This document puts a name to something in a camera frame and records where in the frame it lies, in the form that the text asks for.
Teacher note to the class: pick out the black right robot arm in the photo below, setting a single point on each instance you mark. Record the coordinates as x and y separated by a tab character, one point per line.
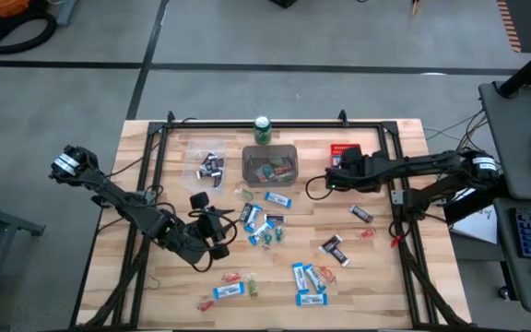
431	163

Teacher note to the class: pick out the white paper sheet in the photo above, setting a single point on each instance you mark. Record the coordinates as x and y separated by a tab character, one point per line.
477	221

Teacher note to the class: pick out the grey translucent plastic bin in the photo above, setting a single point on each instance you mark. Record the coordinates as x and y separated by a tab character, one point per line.
247	152

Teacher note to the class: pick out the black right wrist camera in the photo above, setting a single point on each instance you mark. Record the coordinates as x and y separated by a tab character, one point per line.
339	180

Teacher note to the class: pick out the red plastic basket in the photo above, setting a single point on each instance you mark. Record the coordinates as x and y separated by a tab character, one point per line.
339	148

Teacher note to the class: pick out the black stand pole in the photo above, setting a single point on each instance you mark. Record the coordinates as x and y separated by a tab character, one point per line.
528	69

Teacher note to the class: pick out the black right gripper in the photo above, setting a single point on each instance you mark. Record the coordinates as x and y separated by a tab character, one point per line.
369	170

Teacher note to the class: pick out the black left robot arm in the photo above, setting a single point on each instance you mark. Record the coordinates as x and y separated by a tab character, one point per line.
122	203

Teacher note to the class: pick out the dark grey side desk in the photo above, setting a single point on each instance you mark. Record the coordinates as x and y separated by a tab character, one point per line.
514	138
505	276

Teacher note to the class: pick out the green soda can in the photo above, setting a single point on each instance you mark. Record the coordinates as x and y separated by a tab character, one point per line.
263	131

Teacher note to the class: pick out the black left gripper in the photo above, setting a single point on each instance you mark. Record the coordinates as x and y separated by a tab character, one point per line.
199	200

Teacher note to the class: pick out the clear plastic bin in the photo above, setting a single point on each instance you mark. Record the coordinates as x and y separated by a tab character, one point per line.
192	147

